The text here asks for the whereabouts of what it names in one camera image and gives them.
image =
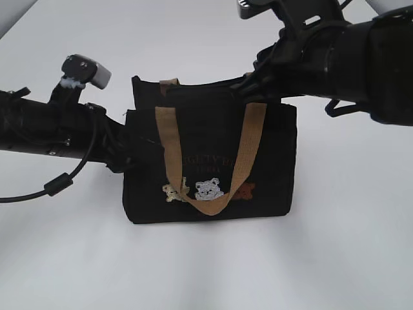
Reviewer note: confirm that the black canvas tote bag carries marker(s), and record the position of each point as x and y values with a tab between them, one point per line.
209	147

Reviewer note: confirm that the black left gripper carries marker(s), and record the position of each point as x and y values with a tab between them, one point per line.
85	129

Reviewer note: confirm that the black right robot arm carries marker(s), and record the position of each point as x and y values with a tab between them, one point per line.
359	67

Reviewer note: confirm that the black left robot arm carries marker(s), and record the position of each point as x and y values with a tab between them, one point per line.
26	125

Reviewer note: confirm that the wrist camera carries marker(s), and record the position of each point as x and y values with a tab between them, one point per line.
246	10
79	70

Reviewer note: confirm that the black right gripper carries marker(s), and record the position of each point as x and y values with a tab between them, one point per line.
301	19

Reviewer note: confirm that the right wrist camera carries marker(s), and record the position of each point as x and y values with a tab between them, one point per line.
246	10

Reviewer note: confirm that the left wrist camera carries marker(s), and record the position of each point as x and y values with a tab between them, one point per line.
79	70

